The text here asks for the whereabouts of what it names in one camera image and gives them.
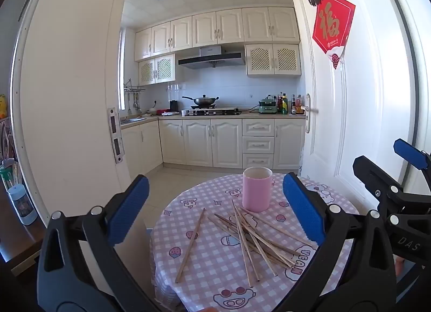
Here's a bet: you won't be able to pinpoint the white upper kitchen cabinets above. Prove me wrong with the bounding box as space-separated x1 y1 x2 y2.
134 7 301 62

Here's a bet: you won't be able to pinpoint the gas stove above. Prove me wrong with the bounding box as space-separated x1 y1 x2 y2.
183 106 242 116

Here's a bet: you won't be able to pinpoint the pink cup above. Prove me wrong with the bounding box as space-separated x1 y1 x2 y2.
242 167 273 212

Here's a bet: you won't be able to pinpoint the pink checkered tablecloth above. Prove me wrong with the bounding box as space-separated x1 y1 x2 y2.
150 173 361 312

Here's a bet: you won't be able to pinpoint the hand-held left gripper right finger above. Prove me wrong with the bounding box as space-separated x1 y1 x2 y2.
279 172 398 312

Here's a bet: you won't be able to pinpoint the white door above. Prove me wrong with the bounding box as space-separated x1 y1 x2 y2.
286 0 431 218

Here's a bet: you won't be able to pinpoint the metal door strike plate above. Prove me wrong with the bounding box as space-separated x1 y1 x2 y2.
107 107 126 164

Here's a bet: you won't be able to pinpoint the hanging utensil rack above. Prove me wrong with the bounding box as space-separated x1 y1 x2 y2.
123 78 146 114

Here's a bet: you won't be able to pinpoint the white kitchen cabinets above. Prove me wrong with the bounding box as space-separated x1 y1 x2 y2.
120 118 305 178
134 7 301 62

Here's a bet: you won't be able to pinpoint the metal door handle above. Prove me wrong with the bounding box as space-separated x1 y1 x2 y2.
301 94 320 134

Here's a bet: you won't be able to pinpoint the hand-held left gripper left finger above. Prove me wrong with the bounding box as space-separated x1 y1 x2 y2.
36 174 159 312

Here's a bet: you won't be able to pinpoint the brown wooden cabinet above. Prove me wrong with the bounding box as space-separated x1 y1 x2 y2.
0 181 46 275

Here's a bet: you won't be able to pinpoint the kitchen window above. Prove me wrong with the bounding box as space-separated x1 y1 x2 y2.
118 29 126 110

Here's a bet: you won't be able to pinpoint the range hood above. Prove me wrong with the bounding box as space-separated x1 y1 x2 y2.
178 46 246 70

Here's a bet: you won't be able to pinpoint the metal wok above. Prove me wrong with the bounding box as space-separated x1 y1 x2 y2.
182 94 220 108

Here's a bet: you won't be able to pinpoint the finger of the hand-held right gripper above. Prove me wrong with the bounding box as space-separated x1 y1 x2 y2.
393 138 431 170
353 155 415 213

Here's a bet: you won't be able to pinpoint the single wooden chopstick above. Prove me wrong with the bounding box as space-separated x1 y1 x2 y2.
175 207 206 284

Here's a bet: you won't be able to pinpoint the red diamond door decoration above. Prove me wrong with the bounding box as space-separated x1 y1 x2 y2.
312 0 356 70

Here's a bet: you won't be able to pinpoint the white cabinet drawer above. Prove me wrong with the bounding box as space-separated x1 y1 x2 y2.
242 154 274 169
242 119 275 137
242 137 275 154

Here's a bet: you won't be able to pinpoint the white lower kitchen cabinets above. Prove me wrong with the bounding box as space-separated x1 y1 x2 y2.
120 118 305 178

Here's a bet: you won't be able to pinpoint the pile of wooden chopsticks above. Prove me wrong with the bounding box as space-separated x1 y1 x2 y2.
207 199 319 288

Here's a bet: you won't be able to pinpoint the narrow white lattice cabinet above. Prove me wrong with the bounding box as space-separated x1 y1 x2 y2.
138 53 176 86

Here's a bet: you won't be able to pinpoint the wide white lattice cabinet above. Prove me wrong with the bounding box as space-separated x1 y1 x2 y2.
245 43 301 77

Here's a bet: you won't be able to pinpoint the green electric cooker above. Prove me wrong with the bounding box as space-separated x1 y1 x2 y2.
259 96 279 115

